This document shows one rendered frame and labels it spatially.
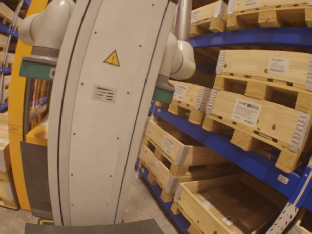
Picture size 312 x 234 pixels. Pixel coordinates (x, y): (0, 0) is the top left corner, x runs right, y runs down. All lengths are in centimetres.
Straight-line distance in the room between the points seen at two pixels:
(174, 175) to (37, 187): 128
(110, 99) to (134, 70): 12
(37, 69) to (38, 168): 91
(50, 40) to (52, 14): 10
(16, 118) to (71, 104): 85
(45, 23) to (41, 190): 125
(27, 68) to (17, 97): 66
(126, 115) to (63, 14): 45
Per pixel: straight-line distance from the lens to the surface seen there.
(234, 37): 146
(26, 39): 81
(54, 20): 64
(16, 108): 130
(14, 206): 183
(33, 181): 148
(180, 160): 153
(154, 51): 57
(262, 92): 109
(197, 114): 142
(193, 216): 148
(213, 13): 170
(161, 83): 70
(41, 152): 129
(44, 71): 62
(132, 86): 54
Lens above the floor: 140
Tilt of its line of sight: 10 degrees down
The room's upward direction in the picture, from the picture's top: 15 degrees clockwise
